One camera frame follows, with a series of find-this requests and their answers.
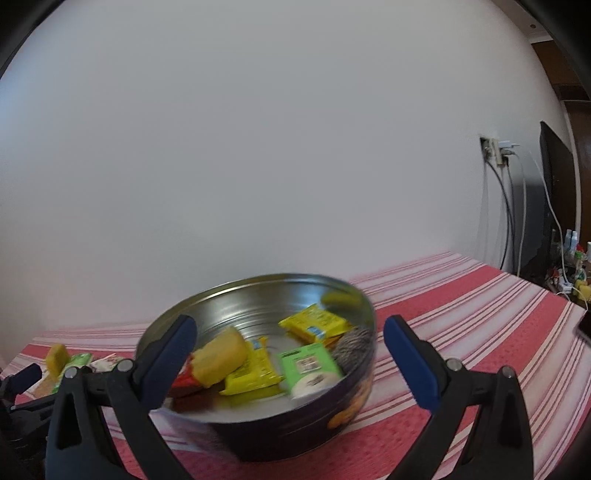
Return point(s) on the yellow snack packet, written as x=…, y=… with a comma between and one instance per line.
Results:
x=251, y=374
x=314, y=323

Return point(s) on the black monitor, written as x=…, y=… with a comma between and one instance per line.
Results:
x=558, y=184

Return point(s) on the round blue cookie tin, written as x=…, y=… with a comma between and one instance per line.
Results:
x=277, y=429

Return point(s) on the pale green tissue pack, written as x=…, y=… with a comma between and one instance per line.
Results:
x=307, y=369

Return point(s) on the bent yellow sponge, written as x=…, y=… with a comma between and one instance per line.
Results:
x=221, y=360

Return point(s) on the white and beige packet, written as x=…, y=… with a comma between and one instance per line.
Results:
x=44, y=387

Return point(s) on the yellow sponge with scouring top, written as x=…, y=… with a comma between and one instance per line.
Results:
x=57, y=364

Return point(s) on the black phone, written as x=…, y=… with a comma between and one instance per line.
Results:
x=585, y=326

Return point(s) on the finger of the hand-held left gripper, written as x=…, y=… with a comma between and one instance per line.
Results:
x=25, y=376

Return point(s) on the white plastic bottle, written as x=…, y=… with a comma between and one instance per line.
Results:
x=571, y=240

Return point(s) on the red striped tablecloth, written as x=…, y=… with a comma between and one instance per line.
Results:
x=485, y=300

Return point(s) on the wall socket with chargers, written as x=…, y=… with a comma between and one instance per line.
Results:
x=496, y=147

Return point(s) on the large green leaf tissue pack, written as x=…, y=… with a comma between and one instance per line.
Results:
x=81, y=361

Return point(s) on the red foil snack packet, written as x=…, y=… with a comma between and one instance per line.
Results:
x=184, y=385

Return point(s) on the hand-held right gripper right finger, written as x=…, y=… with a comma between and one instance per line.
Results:
x=411, y=364

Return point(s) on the white and pink snack packet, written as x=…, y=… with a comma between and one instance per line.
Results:
x=106, y=363

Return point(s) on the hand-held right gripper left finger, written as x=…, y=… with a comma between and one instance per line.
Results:
x=171, y=355

